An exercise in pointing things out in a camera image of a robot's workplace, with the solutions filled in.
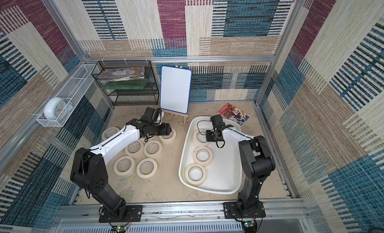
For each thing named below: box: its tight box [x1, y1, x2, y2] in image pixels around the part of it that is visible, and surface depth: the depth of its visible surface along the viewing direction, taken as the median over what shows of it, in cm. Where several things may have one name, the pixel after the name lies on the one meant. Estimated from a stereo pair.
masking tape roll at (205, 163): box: [193, 146, 214, 167], surface depth 91 cm
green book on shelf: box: [101, 79, 150, 90], surface depth 96 cm
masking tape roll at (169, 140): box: [159, 127, 177, 145], surface depth 99 cm
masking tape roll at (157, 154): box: [143, 139, 163, 160], surface depth 93 cm
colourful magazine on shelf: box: [97, 66, 145, 83], surface depth 83 cm
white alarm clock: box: [43, 97, 74, 121], surface depth 65 cm
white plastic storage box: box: [181, 116, 242, 195], surface depth 88 cm
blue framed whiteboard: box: [160, 65, 192, 115], surface depth 101 cm
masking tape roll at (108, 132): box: [101, 127, 120, 142], surface depth 104 cm
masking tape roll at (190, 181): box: [185, 163, 207, 186], surface depth 83 cm
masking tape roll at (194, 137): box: [192, 129, 209, 147], surface depth 96 cm
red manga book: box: [217, 103, 251, 127], surface depth 114 cm
